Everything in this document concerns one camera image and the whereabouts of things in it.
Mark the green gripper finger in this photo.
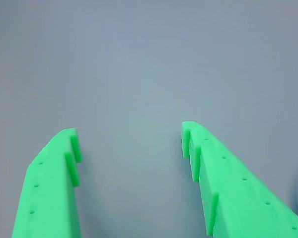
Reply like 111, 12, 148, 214
181, 120, 298, 238
11, 127, 83, 238

